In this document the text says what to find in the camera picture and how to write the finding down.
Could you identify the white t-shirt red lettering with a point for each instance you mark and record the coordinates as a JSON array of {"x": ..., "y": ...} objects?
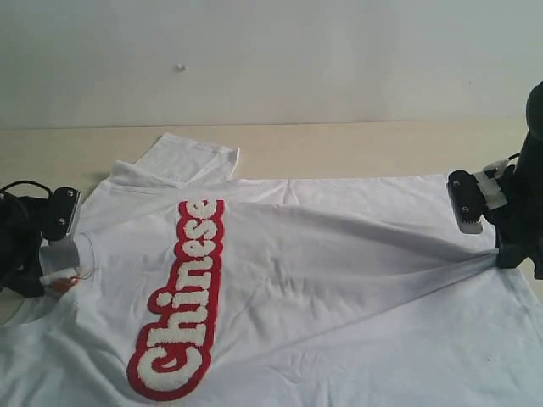
[{"x": 190, "y": 288}]

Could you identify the right wrist camera black silver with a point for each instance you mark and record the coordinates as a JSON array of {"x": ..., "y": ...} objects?
[{"x": 467, "y": 201}]

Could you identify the orange clothing tag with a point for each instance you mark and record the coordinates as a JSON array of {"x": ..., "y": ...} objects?
[{"x": 60, "y": 284}]

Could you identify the left wrist camera black silver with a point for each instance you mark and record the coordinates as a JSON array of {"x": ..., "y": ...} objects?
[{"x": 62, "y": 214}]

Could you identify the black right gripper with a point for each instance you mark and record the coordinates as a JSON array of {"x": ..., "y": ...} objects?
[{"x": 518, "y": 224}]

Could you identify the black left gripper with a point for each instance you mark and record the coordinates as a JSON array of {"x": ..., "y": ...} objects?
[{"x": 21, "y": 238}]

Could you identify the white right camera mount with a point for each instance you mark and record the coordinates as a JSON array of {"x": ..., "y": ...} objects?
[{"x": 487, "y": 180}]

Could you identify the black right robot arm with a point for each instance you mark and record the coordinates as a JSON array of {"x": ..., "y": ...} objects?
[{"x": 529, "y": 162}]

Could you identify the wrist camera black silver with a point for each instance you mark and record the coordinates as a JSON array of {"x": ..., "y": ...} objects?
[
  {"x": 467, "y": 201},
  {"x": 62, "y": 214}
]

